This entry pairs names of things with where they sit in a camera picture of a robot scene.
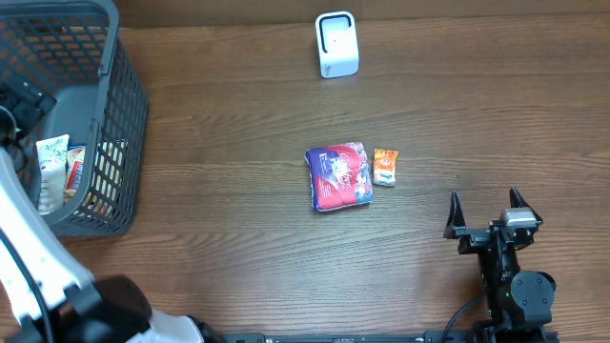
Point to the small orange tissue pack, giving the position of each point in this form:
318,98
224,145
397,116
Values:
385,167

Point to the white barcode scanner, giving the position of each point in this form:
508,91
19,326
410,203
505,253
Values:
337,45

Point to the grey plastic mesh basket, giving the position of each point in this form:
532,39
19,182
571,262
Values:
65,72

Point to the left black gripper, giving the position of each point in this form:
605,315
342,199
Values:
27,110

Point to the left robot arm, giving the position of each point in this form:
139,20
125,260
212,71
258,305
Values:
53,296

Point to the purple red soft package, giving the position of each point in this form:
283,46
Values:
340,176

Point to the white floral pouch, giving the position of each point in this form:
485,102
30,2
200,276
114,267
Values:
52,160

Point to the yellow snack bag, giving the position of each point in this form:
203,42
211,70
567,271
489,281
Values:
75,171

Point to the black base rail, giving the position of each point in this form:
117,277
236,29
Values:
427,337

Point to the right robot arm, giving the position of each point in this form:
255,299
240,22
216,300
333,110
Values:
519,302

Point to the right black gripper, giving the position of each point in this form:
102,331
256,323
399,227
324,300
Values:
472,238

